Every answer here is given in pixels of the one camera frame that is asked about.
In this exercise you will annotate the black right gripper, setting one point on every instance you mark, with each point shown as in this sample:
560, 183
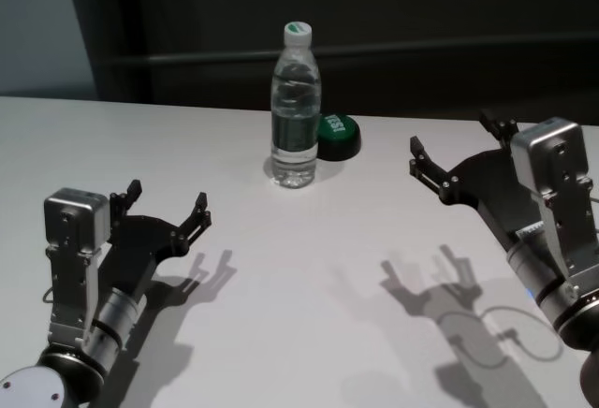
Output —
496, 183

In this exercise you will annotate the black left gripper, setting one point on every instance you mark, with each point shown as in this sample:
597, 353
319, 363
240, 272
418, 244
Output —
135, 253

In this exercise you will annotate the clear water bottle green label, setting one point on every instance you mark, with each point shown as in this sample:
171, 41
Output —
295, 146

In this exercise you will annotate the green black push button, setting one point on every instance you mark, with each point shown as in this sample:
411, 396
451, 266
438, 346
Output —
344, 139

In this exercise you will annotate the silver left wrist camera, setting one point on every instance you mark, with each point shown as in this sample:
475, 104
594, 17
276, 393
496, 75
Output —
75, 221

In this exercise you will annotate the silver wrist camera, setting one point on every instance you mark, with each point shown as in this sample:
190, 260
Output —
75, 221
552, 155

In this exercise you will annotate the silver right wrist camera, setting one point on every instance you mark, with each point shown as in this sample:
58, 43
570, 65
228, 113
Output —
552, 155

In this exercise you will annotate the grey horizontal rail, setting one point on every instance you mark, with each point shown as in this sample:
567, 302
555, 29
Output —
421, 55

